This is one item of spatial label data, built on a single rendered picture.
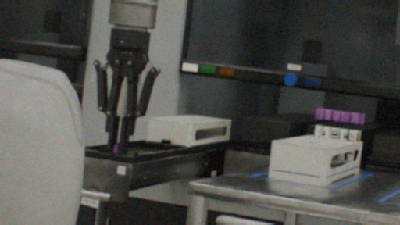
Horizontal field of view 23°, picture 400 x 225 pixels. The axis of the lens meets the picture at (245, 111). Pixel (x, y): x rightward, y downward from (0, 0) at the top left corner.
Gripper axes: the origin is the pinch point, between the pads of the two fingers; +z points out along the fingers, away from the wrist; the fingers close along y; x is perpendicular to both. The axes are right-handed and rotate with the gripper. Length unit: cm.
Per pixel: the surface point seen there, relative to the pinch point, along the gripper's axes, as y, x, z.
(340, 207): -50, 35, 2
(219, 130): -4, -52, 1
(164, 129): -0.8, -22.2, -0.4
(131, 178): -8.5, 12.4, 6.1
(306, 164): -39.6, 13.2, -1.0
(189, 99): 6, -56, -6
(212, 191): -30.3, 34.0, 3.1
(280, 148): -34.8, 13.0, -3.1
